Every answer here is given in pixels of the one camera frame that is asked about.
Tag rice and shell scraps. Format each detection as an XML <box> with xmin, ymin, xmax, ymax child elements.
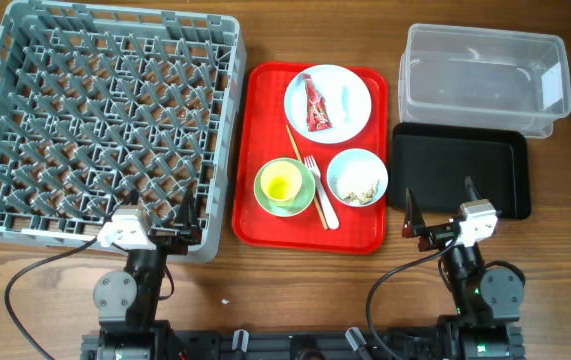
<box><xmin>332</xmin><ymin>174</ymin><xmax>379</xmax><ymax>206</ymax></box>

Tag light blue bowl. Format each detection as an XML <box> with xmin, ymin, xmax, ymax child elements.
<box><xmin>326</xmin><ymin>148</ymin><xmax>389</xmax><ymax>208</ymax></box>

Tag yellow cup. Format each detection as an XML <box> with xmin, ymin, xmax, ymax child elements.
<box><xmin>259</xmin><ymin>159</ymin><xmax>303</xmax><ymax>204</ymax></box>

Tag green bowl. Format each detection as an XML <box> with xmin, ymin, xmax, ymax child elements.
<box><xmin>254</xmin><ymin>158</ymin><xmax>316</xmax><ymax>217</ymax></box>

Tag white plastic fork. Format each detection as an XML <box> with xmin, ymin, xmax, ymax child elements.
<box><xmin>304</xmin><ymin>155</ymin><xmax>340</xmax><ymax>230</ymax></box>

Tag wooden chopstick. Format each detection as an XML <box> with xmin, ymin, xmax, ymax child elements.
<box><xmin>285</xmin><ymin>125</ymin><xmax>329</xmax><ymax>230</ymax></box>

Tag red snack wrapper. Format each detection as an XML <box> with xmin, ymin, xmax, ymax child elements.
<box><xmin>303</xmin><ymin>73</ymin><xmax>332</xmax><ymax>132</ymax></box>

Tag white tissue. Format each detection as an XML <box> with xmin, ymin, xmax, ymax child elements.
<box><xmin>341</xmin><ymin>86</ymin><xmax>350</xmax><ymax>124</ymax></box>

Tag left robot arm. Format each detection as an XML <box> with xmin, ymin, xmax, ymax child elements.
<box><xmin>81</xmin><ymin>190</ymin><xmax>201</xmax><ymax>360</ymax></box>

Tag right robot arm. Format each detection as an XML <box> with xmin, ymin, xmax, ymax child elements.
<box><xmin>402</xmin><ymin>178</ymin><xmax>526</xmax><ymax>360</ymax></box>

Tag black waste tray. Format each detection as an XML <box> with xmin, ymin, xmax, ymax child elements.
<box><xmin>388</xmin><ymin>122</ymin><xmax>532</xmax><ymax>220</ymax></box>

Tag grey dishwasher rack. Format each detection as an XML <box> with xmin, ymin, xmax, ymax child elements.
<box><xmin>0</xmin><ymin>1</ymin><xmax>247</xmax><ymax>263</ymax></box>

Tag red plastic tray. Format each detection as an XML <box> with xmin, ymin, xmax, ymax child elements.
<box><xmin>231</xmin><ymin>62</ymin><xmax>389</xmax><ymax>255</ymax></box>

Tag clear plastic bin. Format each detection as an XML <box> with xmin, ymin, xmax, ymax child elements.
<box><xmin>397</xmin><ymin>23</ymin><xmax>571</xmax><ymax>139</ymax></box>

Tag light blue plate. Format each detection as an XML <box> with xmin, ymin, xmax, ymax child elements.
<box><xmin>284</xmin><ymin>65</ymin><xmax>372</xmax><ymax>144</ymax></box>

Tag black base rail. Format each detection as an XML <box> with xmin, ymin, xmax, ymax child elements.
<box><xmin>80</xmin><ymin>325</ymin><xmax>524</xmax><ymax>360</ymax></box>

